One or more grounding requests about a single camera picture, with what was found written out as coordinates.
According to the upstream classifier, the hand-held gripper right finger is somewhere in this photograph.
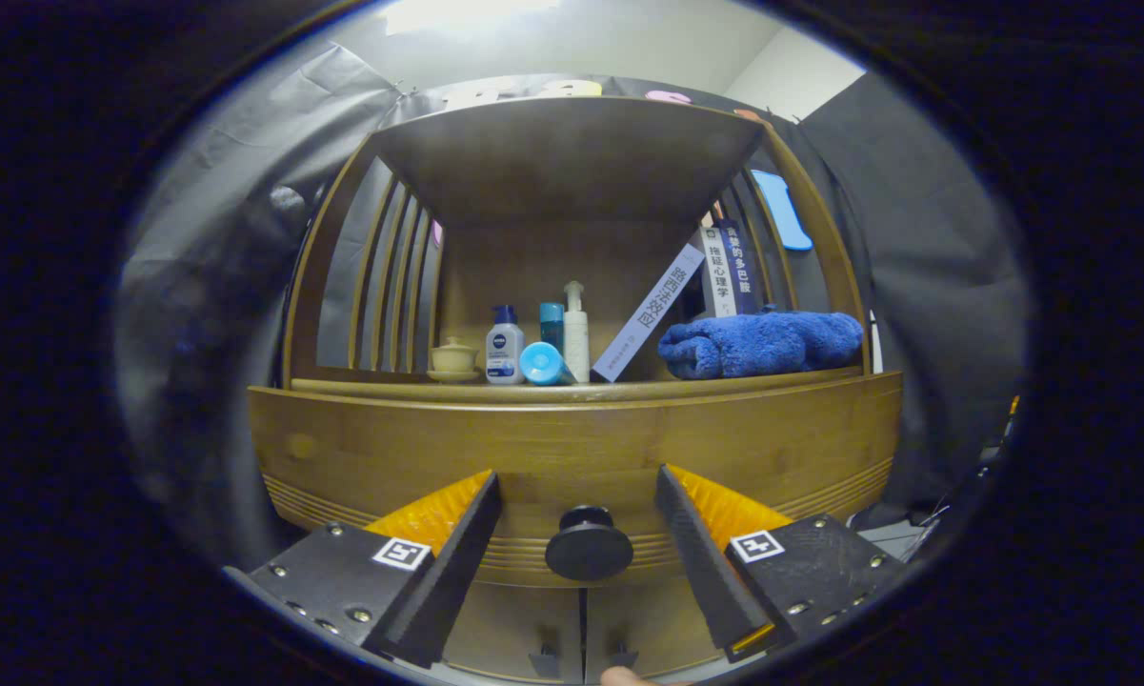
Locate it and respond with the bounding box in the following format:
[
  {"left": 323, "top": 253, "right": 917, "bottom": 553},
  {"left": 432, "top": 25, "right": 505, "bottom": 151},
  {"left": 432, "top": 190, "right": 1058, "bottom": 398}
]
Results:
[{"left": 654, "top": 464, "right": 906, "bottom": 665}]

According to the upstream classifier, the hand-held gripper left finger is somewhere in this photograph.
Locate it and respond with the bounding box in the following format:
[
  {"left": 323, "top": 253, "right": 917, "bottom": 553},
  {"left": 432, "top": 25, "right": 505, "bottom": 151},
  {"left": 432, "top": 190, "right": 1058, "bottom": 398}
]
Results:
[{"left": 224, "top": 469, "right": 504, "bottom": 670}]

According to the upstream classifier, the wooden drawer with black knob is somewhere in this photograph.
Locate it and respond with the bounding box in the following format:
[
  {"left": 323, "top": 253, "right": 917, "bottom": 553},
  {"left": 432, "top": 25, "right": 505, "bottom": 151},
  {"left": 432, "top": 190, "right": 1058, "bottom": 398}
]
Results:
[{"left": 248, "top": 372, "right": 904, "bottom": 590}]

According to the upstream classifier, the blue and white cleanser tube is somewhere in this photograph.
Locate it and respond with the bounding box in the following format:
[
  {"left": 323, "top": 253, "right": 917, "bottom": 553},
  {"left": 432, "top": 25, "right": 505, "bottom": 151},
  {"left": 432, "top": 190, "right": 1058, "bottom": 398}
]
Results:
[{"left": 519, "top": 342, "right": 577, "bottom": 387}]

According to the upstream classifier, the wooden cabinet door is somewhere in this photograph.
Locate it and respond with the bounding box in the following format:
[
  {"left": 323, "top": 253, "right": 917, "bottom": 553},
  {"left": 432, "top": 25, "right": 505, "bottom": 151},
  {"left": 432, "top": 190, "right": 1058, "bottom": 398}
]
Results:
[
  {"left": 586, "top": 572, "right": 725, "bottom": 683},
  {"left": 443, "top": 581, "right": 584, "bottom": 683}
]

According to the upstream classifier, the wooden countertop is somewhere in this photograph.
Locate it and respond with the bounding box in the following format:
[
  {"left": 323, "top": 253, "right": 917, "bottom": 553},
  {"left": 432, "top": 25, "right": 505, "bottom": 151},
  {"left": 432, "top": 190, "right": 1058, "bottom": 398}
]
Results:
[{"left": 291, "top": 367, "right": 868, "bottom": 403}]

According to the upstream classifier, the wooden cabinet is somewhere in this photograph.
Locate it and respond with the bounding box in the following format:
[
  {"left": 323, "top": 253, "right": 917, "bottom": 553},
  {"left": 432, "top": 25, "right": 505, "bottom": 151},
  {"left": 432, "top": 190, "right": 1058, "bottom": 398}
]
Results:
[{"left": 248, "top": 95, "right": 904, "bottom": 685}]

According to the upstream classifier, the cream lidded teacup with saucer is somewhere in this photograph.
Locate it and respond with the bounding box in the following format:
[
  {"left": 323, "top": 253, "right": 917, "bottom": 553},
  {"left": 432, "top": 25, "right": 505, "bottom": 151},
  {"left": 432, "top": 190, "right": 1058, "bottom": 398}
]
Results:
[{"left": 429, "top": 336, "right": 481, "bottom": 383}]

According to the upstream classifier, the white bottle with blue cap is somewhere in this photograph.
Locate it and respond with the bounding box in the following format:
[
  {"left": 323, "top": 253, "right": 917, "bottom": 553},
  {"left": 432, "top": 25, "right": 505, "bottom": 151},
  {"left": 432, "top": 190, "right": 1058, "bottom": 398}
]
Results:
[{"left": 485, "top": 305, "right": 526, "bottom": 385}]

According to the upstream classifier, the blue towel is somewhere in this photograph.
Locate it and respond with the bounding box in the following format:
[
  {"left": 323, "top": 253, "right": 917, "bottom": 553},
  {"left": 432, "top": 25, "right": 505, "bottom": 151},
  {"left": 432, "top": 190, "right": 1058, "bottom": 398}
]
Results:
[{"left": 657, "top": 310, "right": 864, "bottom": 380}]

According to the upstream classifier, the lavender book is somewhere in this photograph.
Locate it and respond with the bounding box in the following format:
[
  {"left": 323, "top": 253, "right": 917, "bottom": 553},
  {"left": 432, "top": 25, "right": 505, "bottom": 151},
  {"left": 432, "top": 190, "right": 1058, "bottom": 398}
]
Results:
[{"left": 592, "top": 243, "right": 706, "bottom": 384}]

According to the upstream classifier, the white pump bottle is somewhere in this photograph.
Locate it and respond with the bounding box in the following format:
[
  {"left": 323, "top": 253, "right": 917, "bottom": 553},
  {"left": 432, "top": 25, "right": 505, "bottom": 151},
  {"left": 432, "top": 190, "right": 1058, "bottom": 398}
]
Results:
[{"left": 562, "top": 281, "right": 591, "bottom": 384}]

